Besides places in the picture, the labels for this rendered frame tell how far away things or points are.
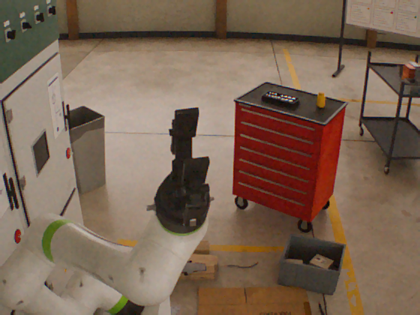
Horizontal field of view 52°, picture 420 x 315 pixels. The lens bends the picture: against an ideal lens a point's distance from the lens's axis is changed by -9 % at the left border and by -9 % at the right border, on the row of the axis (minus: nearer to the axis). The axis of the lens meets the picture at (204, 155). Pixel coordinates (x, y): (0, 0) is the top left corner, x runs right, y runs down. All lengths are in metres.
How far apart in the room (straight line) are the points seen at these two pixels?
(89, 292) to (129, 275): 0.71
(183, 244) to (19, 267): 0.49
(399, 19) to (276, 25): 2.71
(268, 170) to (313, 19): 5.57
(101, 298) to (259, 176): 2.13
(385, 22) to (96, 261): 6.22
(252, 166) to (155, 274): 2.67
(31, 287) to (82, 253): 0.24
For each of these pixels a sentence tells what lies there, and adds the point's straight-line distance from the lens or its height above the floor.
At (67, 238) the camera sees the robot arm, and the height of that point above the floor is 1.53.
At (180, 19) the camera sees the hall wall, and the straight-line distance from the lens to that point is 8.64.
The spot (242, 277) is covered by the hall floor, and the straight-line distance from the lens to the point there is 3.17.
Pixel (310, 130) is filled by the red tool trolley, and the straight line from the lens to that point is 3.12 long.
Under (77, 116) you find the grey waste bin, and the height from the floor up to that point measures 0.56.
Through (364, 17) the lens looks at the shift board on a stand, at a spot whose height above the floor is 0.91.
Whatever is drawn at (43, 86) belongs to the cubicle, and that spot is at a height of 1.49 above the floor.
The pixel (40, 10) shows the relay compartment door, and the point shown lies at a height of 1.84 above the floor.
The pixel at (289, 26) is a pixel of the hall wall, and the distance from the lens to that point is 8.65.
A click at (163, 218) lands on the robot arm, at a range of 0.78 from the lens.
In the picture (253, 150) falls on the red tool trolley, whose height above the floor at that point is 0.58.
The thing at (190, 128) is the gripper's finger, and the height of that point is 1.92.
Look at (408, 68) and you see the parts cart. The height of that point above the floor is 0.95.
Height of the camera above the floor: 2.19
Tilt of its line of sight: 29 degrees down
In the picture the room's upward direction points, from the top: straight up
